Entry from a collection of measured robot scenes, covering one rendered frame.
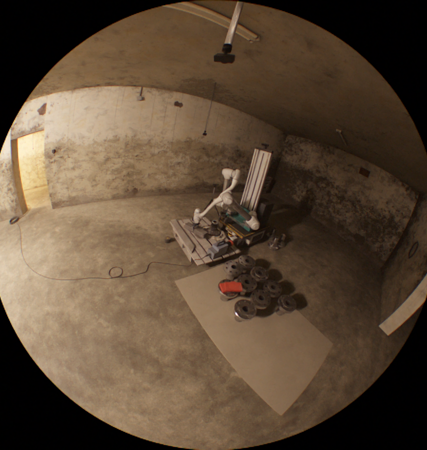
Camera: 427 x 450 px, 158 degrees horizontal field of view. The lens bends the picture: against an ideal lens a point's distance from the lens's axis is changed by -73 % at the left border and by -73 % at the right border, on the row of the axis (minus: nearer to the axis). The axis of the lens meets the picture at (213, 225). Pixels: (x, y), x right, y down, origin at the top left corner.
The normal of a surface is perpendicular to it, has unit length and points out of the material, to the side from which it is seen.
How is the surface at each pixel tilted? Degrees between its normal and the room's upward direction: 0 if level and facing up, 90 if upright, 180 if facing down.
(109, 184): 90
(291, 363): 0
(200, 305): 0
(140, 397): 0
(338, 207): 90
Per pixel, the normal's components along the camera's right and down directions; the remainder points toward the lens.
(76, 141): 0.52, 0.52
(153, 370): 0.18, -0.85
